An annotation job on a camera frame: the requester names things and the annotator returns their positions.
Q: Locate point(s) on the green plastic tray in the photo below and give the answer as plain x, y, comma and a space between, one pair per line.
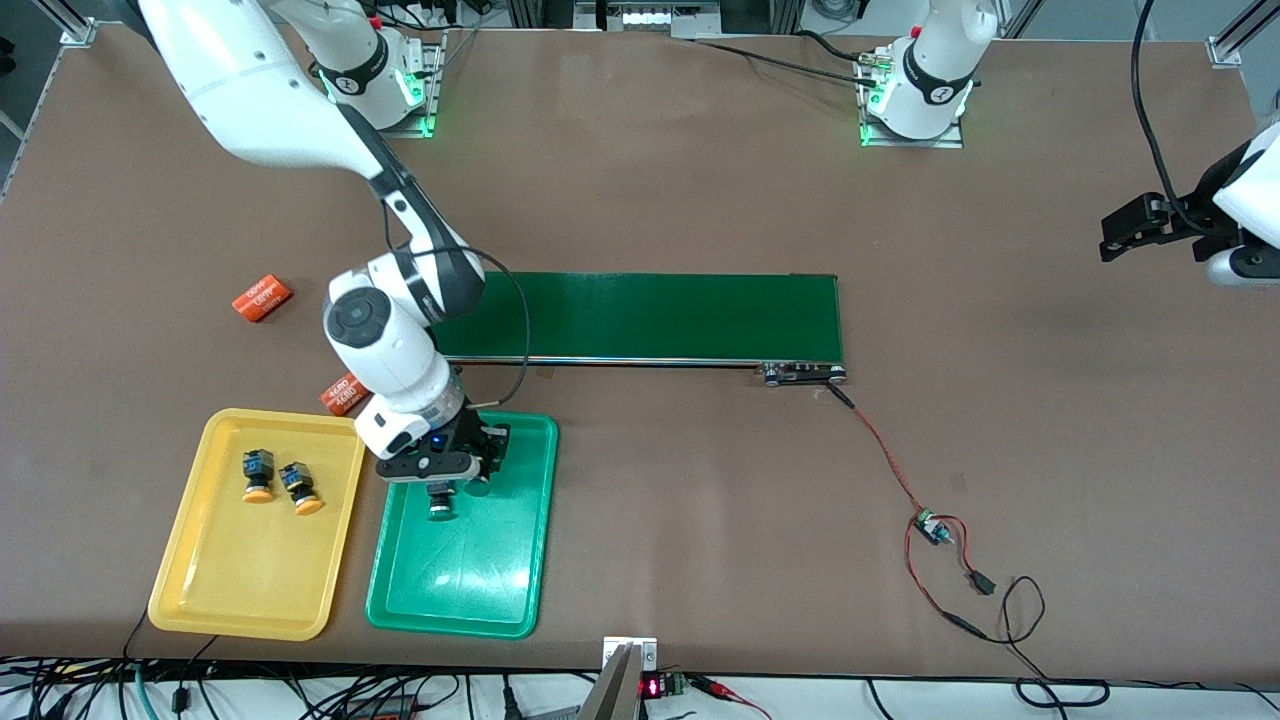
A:
460, 570

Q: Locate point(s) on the small speed controller board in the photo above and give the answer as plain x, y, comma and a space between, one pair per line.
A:
930, 525

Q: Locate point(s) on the red clip lead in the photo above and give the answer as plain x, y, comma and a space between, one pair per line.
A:
715, 687

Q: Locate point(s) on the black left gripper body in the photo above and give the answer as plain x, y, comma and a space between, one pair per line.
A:
1196, 222

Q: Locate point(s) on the orange cylinder with white print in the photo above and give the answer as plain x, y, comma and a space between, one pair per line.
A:
342, 395
262, 297

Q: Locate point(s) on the white background device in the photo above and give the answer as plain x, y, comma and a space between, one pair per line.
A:
640, 18

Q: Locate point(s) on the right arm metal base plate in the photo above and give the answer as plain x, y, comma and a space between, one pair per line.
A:
436, 100

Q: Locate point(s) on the red digit display module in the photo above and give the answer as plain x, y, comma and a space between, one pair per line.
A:
655, 687

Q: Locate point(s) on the power strip with orange switch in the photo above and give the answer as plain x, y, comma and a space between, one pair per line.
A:
385, 710

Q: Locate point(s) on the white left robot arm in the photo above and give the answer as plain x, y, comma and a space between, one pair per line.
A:
925, 80

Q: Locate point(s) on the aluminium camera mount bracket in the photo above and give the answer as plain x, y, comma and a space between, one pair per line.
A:
625, 690

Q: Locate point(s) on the green conveyor belt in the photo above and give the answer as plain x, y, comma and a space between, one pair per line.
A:
650, 315

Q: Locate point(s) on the aluminium frame profile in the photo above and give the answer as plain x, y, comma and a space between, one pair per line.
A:
1225, 50
78, 35

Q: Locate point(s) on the yellow plastic tray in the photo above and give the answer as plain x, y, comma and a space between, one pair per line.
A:
240, 580

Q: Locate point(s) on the yellow mushroom push button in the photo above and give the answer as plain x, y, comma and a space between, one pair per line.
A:
258, 475
300, 488

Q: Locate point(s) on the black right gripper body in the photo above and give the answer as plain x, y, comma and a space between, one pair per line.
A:
472, 434

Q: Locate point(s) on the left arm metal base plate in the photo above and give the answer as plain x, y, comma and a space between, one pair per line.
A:
915, 143

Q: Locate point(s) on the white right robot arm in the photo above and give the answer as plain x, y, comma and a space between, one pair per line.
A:
390, 350

